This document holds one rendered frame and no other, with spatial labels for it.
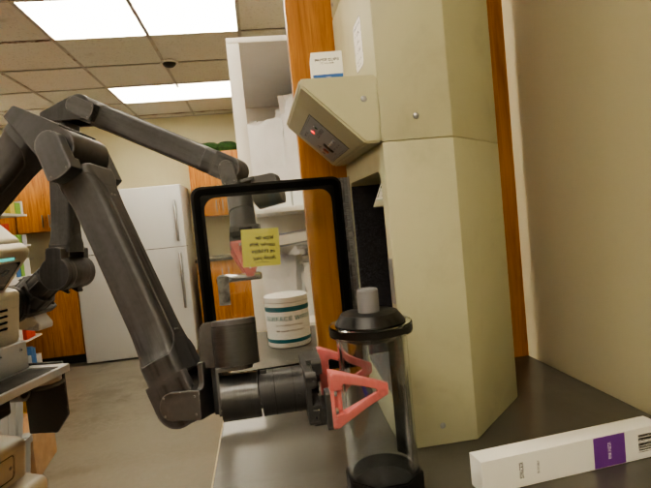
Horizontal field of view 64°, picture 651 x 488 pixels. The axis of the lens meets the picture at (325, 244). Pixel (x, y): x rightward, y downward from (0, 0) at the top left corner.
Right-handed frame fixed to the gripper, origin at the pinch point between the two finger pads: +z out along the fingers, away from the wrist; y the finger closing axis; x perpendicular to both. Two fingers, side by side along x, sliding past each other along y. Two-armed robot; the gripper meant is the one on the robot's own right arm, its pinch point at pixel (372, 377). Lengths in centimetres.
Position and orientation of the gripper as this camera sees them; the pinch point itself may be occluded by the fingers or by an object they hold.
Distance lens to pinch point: 70.3
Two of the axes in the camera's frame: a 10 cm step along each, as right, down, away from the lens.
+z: 9.9, -1.1, 1.2
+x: 1.0, 9.9, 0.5
